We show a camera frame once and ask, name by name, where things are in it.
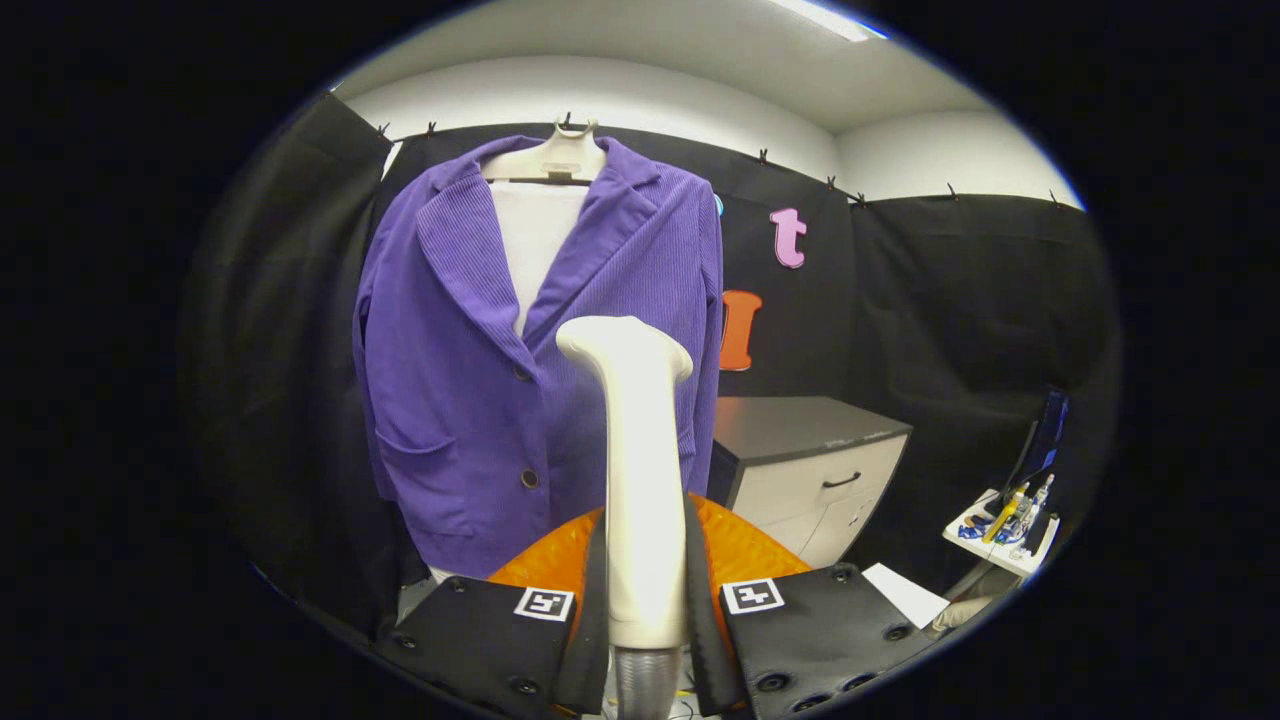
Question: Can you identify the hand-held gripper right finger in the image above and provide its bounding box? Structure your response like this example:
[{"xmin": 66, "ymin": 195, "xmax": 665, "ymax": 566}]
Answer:
[{"xmin": 683, "ymin": 490, "xmax": 941, "ymax": 720}]

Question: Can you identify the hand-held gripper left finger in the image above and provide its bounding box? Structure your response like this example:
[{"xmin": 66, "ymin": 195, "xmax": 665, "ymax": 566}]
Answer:
[{"xmin": 375, "ymin": 505, "xmax": 611, "ymax": 719}]

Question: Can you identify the white garment steamer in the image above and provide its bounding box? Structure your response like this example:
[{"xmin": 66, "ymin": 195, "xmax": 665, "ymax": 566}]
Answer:
[{"xmin": 555, "ymin": 315, "xmax": 694, "ymax": 720}]

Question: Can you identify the purple corduroy jacket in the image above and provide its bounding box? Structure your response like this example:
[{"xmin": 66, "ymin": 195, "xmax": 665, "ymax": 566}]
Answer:
[{"xmin": 352, "ymin": 135, "xmax": 725, "ymax": 579}]

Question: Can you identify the white inner garment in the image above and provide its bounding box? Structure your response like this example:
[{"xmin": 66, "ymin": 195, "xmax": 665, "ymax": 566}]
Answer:
[{"xmin": 490, "ymin": 182, "xmax": 591, "ymax": 339}]

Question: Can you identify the white paper sheet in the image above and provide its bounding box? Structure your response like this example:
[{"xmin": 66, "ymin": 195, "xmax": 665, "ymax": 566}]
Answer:
[{"xmin": 862, "ymin": 562, "xmax": 951, "ymax": 629}]

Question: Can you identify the grey cabinet with dark top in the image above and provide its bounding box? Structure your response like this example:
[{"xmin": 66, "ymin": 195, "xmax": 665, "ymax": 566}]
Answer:
[{"xmin": 706, "ymin": 395, "xmax": 913, "ymax": 571}]

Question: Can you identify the white tray of small items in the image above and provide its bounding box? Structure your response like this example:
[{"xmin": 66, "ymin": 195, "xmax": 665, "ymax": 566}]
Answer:
[{"xmin": 942, "ymin": 475, "xmax": 1061, "ymax": 579}]

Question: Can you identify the computer monitor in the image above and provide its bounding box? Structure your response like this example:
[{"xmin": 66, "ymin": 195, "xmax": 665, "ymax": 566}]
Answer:
[{"xmin": 1000, "ymin": 385, "xmax": 1071, "ymax": 501}]

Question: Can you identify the black backdrop cloth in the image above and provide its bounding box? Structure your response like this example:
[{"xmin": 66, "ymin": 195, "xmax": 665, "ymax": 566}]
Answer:
[{"xmin": 180, "ymin": 92, "xmax": 1121, "ymax": 641}]

